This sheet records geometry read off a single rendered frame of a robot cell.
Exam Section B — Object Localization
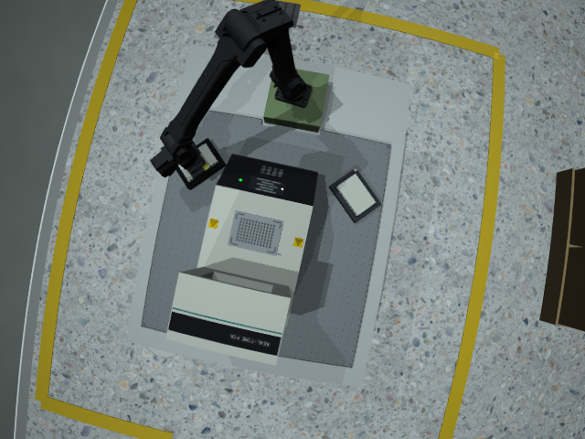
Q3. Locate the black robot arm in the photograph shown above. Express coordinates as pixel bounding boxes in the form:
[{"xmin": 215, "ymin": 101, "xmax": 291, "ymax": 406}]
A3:
[{"xmin": 150, "ymin": 0, "xmax": 312, "ymax": 177}]

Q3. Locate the white thermal cycler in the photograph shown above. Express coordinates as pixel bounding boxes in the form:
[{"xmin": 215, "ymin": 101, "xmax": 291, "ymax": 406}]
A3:
[{"xmin": 165, "ymin": 154, "xmax": 318, "ymax": 366}]

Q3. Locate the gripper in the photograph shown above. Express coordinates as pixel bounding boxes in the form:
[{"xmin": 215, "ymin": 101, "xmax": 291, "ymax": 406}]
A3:
[{"xmin": 183, "ymin": 141, "xmax": 210, "ymax": 178}]

